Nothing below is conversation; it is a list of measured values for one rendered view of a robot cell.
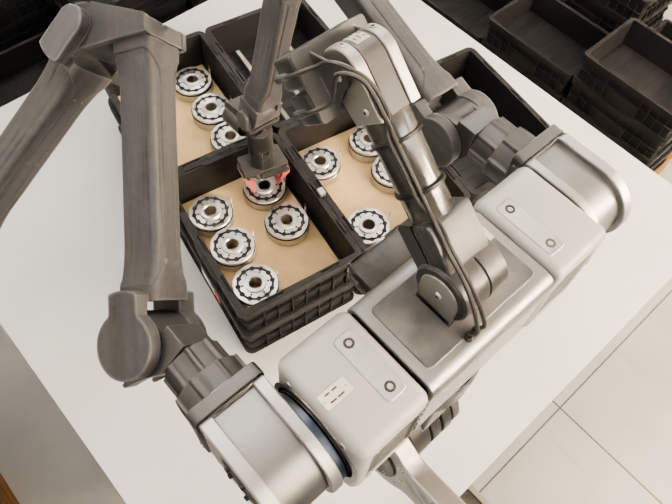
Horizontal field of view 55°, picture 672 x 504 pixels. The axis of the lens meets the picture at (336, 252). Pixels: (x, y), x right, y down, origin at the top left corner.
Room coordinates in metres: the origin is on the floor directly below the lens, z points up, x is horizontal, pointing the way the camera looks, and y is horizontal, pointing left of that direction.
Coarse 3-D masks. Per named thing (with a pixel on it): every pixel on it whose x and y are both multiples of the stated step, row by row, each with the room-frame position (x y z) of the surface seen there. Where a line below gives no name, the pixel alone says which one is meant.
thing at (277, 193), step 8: (256, 176) 0.94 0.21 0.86; (272, 176) 0.94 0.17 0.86; (280, 184) 0.93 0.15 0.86; (248, 192) 0.89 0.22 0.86; (256, 192) 0.89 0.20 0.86; (272, 192) 0.90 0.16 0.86; (280, 192) 0.90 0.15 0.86; (256, 200) 0.87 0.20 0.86; (264, 200) 0.87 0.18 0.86; (272, 200) 0.87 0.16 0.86
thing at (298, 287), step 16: (208, 160) 0.93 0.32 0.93; (304, 176) 0.90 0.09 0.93; (192, 224) 0.75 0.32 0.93; (336, 224) 0.78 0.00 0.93; (352, 240) 0.74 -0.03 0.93; (208, 256) 0.67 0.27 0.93; (352, 256) 0.70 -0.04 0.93; (320, 272) 0.65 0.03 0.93; (336, 272) 0.67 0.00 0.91; (224, 288) 0.60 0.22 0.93; (288, 288) 0.61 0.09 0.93; (304, 288) 0.62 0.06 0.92; (240, 304) 0.56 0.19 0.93; (256, 304) 0.57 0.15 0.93; (272, 304) 0.58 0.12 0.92
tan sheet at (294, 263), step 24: (216, 192) 0.90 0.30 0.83; (240, 192) 0.91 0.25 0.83; (288, 192) 0.92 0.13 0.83; (240, 216) 0.84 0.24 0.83; (264, 216) 0.85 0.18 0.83; (264, 240) 0.78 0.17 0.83; (312, 240) 0.79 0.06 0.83; (264, 264) 0.72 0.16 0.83; (288, 264) 0.72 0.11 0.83; (312, 264) 0.73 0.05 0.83
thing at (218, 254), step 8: (224, 232) 0.77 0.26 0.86; (232, 232) 0.78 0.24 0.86; (240, 232) 0.78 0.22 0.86; (248, 232) 0.78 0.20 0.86; (216, 240) 0.75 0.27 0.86; (248, 240) 0.76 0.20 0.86; (216, 248) 0.73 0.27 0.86; (248, 248) 0.74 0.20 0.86; (216, 256) 0.71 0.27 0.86; (224, 256) 0.71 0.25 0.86; (232, 256) 0.71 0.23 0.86; (240, 256) 0.71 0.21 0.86; (248, 256) 0.72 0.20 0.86; (224, 264) 0.69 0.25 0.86; (232, 264) 0.69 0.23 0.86
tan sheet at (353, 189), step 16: (352, 128) 1.15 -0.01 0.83; (320, 144) 1.08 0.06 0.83; (336, 144) 1.09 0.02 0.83; (352, 160) 1.04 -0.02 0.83; (352, 176) 0.99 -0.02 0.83; (368, 176) 0.99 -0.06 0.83; (336, 192) 0.94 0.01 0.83; (352, 192) 0.94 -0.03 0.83; (368, 192) 0.94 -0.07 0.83; (384, 192) 0.95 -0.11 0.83; (352, 208) 0.89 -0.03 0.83; (384, 208) 0.90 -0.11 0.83; (400, 208) 0.91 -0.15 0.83
